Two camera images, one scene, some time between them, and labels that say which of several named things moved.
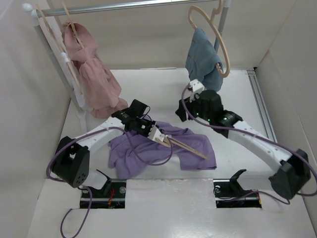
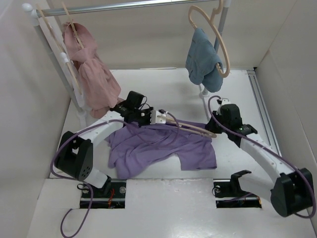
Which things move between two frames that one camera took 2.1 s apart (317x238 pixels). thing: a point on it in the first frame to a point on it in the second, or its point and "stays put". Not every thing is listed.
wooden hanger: [59, 45] stays put
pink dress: [101, 89] stays put
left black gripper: [150, 124] to [148, 110]
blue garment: [201, 59] stays put
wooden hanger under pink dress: [74, 28] stays put
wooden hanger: [170, 142] to [206, 133]
